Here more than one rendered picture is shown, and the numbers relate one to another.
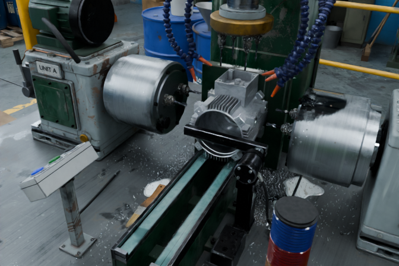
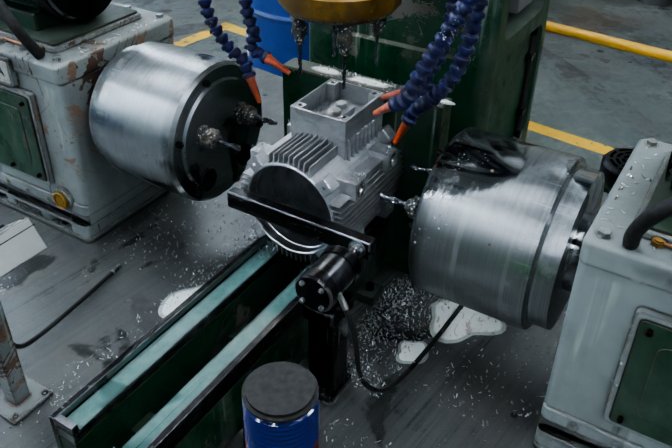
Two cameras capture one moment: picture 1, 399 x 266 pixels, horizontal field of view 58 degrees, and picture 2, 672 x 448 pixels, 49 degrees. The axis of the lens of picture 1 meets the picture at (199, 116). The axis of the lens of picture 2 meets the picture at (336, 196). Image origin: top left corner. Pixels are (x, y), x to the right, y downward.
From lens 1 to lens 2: 0.24 m
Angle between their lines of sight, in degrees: 7
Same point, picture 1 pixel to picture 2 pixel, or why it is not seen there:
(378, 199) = (566, 359)
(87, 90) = (59, 111)
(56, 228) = not seen: outside the picture
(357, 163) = (531, 287)
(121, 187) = (119, 298)
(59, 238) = not seen: outside the picture
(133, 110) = (139, 153)
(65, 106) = (24, 138)
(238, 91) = (333, 129)
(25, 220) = not seen: outside the picture
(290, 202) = (275, 373)
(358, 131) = (533, 226)
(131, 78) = (137, 91)
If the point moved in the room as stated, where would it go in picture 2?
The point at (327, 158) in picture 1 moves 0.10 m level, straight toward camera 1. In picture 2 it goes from (475, 273) to (445, 319)
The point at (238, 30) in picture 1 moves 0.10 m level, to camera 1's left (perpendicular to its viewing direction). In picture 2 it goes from (321, 13) to (248, 9)
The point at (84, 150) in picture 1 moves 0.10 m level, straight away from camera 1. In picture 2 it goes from (17, 235) to (23, 194)
